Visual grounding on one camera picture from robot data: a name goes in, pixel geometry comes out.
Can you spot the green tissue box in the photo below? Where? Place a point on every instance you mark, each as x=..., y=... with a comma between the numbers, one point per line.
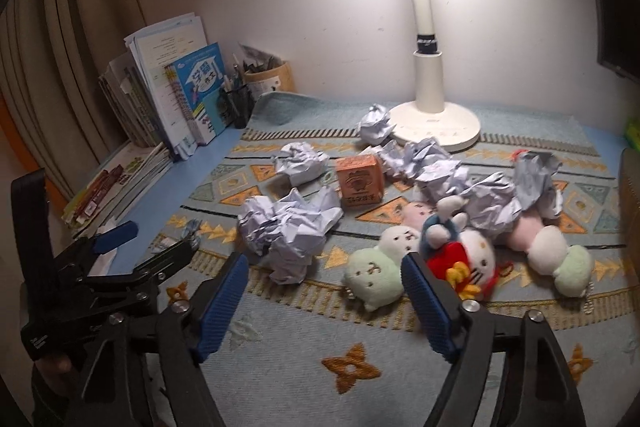
x=632, y=133

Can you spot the large paper ball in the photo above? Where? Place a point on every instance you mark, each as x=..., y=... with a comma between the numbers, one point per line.
x=289, y=231

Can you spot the beige round pen cup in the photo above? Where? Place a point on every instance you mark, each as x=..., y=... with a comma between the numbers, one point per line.
x=264, y=72

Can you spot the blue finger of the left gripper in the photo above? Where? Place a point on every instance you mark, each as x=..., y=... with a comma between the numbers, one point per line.
x=110, y=240
x=168, y=262

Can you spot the brown woven basket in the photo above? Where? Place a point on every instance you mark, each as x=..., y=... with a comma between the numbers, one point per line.
x=630, y=203

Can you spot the white desk lamp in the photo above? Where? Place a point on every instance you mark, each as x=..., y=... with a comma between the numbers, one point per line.
x=429, y=115

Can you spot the orange snack packet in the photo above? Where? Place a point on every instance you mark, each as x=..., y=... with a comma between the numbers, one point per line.
x=517, y=153

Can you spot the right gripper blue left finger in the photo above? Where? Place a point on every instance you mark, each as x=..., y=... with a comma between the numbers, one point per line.
x=188, y=332

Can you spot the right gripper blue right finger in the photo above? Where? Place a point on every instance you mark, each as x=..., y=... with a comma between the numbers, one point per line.
x=463, y=338

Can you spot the flat stacked books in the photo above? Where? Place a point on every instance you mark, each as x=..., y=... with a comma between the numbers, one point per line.
x=117, y=184

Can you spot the orange cardboard box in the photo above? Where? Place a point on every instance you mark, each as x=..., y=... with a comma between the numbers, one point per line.
x=361, y=180

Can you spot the upright books at left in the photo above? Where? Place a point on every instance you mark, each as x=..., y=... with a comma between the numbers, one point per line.
x=125, y=91

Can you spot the white upright paper booklets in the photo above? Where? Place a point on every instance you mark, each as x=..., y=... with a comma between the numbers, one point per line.
x=154, y=49

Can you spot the blue cover workbook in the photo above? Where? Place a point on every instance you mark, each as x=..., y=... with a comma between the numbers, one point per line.
x=197, y=79

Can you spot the patterned blue woven mat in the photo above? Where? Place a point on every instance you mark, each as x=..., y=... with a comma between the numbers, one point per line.
x=344, y=347

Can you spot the black mesh pen holder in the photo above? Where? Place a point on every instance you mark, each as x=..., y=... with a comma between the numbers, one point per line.
x=241, y=104

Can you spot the beige curtain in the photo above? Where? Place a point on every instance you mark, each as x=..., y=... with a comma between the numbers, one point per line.
x=53, y=111

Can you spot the Hello Kitty fries plush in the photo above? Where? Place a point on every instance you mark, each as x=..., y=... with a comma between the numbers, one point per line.
x=457, y=254

